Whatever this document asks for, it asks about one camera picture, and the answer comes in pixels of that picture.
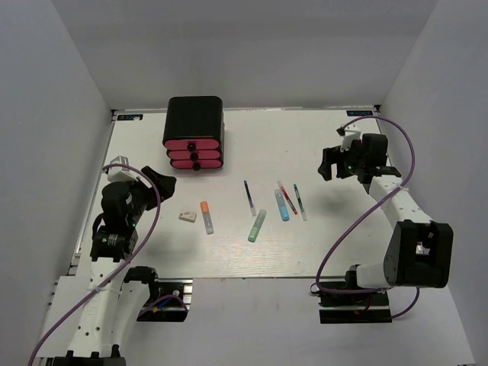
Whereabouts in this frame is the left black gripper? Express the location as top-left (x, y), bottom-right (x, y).
top-left (127, 166), bottom-right (177, 226)

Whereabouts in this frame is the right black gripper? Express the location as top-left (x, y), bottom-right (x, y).
top-left (319, 139), bottom-right (367, 181)

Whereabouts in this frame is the pink drawer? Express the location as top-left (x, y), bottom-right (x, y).
top-left (170, 159), bottom-right (223, 171)
top-left (163, 139), bottom-right (220, 151)
top-left (167, 149), bottom-right (221, 161)

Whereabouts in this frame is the orange highlighter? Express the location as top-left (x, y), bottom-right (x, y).
top-left (201, 201), bottom-right (214, 235)

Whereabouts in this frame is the pink top drawer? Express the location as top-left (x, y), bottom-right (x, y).
top-left (163, 139), bottom-right (220, 151)

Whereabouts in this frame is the red pen refill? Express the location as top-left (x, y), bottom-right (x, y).
top-left (277, 180), bottom-right (298, 215)

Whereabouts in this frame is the green pen refill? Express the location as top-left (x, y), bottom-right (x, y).
top-left (294, 184), bottom-right (307, 221)

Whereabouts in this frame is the blue highlighter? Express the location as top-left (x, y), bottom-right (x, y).
top-left (274, 189), bottom-right (290, 221)

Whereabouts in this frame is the green highlighter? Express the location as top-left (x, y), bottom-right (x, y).
top-left (248, 209), bottom-right (267, 242)

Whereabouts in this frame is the purple pen refill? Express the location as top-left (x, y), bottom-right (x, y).
top-left (243, 180), bottom-right (257, 217)

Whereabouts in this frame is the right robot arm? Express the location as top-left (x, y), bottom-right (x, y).
top-left (317, 133), bottom-right (454, 304)

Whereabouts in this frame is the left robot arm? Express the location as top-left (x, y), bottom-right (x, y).
top-left (53, 163), bottom-right (176, 365)

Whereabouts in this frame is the pink bottom drawer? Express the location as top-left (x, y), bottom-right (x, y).
top-left (170, 159), bottom-right (223, 171)

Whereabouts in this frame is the white staples box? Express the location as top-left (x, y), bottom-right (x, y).
top-left (178, 210), bottom-right (197, 223)

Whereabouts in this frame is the black drawer cabinet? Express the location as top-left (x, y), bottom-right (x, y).
top-left (162, 96), bottom-right (225, 161)

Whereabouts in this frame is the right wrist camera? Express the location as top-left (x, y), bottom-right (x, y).
top-left (337, 124), bottom-right (361, 152)

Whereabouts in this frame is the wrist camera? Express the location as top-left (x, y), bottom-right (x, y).
top-left (337, 124), bottom-right (361, 152)
top-left (107, 156), bottom-right (136, 183)

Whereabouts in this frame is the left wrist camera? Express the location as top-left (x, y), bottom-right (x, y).
top-left (107, 156), bottom-right (136, 183)

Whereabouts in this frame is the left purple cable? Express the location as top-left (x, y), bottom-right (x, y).
top-left (27, 164), bottom-right (161, 366)

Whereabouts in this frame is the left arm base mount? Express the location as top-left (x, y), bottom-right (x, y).
top-left (137, 278), bottom-right (193, 323)

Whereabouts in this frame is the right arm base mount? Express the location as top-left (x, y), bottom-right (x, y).
top-left (319, 293), bottom-right (392, 325)

